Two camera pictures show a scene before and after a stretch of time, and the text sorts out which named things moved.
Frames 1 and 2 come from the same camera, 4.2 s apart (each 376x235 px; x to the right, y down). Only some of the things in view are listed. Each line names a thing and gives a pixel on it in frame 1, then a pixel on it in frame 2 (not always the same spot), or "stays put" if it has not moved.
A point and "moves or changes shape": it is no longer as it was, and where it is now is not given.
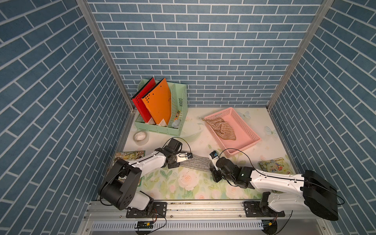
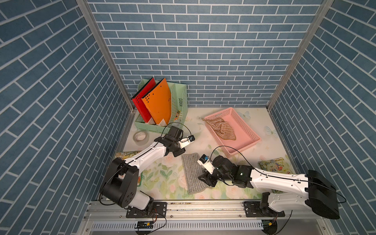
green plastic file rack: (179, 99) stays put
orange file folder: (157, 102) stays put
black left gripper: (172, 165) → (177, 152)
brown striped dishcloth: (222, 128) stays put
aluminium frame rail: (194, 211) stays put
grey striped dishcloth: (197, 162) moves or changes shape
